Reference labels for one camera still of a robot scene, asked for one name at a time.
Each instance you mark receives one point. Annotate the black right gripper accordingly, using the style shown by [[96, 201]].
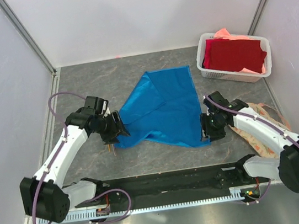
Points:
[[214, 135]]

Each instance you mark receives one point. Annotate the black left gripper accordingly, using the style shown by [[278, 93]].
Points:
[[117, 129]]

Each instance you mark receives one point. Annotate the blue cloth napkin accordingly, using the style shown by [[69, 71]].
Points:
[[163, 107]]

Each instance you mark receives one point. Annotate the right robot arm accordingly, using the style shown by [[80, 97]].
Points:
[[284, 169]]

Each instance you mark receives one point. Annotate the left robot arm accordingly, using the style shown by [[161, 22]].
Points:
[[44, 196]]

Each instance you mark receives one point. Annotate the floral oval placemat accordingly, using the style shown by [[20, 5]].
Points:
[[266, 135]]

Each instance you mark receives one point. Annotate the red cloth in basket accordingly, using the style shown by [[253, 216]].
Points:
[[234, 56]]

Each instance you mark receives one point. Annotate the salmon cloth in basket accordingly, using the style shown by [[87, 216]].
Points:
[[224, 34]]

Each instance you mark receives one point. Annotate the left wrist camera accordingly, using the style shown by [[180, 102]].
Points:
[[96, 105]]

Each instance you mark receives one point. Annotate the slotted cable duct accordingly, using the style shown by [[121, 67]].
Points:
[[86, 214]]

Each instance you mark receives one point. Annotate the left aluminium corner post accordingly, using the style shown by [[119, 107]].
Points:
[[21, 29]]

